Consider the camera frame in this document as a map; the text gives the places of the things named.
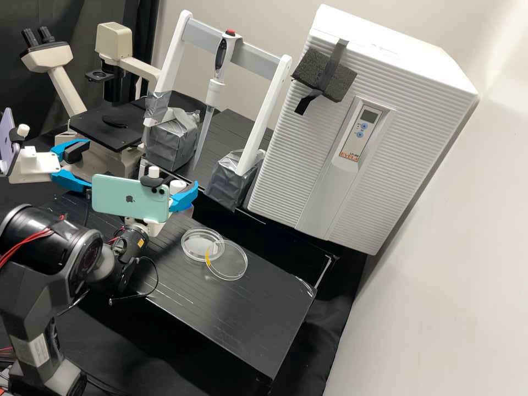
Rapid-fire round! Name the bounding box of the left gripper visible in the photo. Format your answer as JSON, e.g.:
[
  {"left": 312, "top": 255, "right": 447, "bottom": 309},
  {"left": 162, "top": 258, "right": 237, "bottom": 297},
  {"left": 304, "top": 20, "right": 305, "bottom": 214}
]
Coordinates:
[{"left": 8, "top": 138, "right": 93, "bottom": 194}]

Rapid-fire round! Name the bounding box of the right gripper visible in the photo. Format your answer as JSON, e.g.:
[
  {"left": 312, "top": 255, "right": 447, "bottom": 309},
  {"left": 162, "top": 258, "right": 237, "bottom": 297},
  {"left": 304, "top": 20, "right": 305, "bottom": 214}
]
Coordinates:
[{"left": 123, "top": 181, "right": 200, "bottom": 239}]

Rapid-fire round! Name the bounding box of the white-capped bottle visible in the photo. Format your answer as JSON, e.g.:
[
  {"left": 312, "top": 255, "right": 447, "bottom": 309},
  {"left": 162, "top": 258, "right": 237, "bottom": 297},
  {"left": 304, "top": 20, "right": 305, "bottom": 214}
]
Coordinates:
[{"left": 169, "top": 179, "right": 195, "bottom": 220}]

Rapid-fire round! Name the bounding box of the grey taped block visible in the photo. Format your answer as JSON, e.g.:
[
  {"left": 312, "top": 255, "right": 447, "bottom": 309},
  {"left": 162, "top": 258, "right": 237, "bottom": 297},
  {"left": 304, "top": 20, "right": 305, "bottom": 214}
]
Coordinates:
[
  {"left": 144, "top": 90, "right": 201, "bottom": 172},
  {"left": 204, "top": 149, "right": 267, "bottom": 212}
]

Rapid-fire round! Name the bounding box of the petri dish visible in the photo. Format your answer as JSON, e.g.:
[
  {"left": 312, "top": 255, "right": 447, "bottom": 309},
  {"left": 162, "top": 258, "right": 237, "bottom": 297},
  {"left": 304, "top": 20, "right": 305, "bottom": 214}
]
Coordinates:
[{"left": 181, "top": 229, "right": 226, "bottom": 262}]

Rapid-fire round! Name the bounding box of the petri dish lid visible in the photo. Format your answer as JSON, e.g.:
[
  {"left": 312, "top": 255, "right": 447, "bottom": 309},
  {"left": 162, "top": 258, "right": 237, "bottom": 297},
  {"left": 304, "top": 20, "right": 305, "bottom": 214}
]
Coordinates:
[{"left": 204, "top": 240, "right": 249, "bottom": 282}]

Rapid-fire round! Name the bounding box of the black platform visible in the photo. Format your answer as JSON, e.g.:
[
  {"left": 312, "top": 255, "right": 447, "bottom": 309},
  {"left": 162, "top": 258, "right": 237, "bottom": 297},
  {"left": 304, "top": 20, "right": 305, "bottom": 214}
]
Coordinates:
[
  {"left": 138, "top": 91, "right": 275, "bottom": 209},
  {"left": 39, "top": 191, "right": 340, "bottom": 385}
]

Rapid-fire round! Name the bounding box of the cream microscope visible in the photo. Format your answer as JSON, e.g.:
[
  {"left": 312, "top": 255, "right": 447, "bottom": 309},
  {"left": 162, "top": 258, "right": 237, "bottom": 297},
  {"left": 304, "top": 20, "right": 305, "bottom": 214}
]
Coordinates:
[{"left": 20, "top": 23, "right": 167, "bottom": 183}]

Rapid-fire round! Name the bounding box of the white pipette stand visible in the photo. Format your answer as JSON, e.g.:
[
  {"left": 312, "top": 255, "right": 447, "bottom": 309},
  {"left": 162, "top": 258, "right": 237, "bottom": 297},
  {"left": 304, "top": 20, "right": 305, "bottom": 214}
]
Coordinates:
[{"left": 142, "top": 10, "right": 294, "bottom": 179}]

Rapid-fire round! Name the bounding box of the pipette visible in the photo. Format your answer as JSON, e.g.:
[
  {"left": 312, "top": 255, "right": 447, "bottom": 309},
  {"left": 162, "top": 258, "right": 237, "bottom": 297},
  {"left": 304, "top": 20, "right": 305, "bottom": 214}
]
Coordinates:
[{"left": 191, "top": 29, "right": 243, "bottom": 172}]

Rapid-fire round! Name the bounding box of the incubator door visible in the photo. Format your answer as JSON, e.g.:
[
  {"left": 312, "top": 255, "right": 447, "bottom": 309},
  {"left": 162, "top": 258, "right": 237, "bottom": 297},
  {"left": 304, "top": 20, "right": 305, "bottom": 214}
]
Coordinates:
[{"left": 243, "top": 29, "right": 479, "bottom": 257}]

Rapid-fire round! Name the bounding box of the white incubator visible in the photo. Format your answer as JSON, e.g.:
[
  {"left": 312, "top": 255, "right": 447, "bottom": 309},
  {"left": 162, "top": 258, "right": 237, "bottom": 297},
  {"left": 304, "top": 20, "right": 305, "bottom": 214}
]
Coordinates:
[{"left": 306, "top": 3, "right": 482, "bottom": 256}]

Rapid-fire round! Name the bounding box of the right wrist camera phone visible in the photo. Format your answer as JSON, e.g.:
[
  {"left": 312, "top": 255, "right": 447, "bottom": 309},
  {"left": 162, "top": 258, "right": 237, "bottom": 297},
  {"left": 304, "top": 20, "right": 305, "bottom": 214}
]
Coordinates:
[{"left": 91, "top": 165, "right": 173, "bottom": 220}]

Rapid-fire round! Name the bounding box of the wrist camera phone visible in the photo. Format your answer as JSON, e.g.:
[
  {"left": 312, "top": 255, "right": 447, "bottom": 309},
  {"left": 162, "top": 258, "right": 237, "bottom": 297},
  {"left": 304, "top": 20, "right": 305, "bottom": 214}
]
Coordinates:
[
  {"left": 0, "top": 107, "right": 32, "bottom": 175},
  {"left": 91, "top": 165, "right": 173, "bottom": 220}
]

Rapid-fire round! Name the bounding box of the left wrist camera phone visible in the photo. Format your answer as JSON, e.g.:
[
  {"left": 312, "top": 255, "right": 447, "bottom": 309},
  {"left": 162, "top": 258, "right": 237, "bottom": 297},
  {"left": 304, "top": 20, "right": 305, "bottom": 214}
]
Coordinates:
[{"left": 0, "top": 107, "right": 32, "bottom": 175}]

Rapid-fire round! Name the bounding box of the black cable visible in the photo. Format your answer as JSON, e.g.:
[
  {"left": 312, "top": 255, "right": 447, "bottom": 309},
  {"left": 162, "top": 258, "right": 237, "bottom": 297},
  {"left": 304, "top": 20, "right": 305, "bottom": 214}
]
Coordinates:
[{"left": 108, "top": 255, "right": 160, "bottom": 306}]

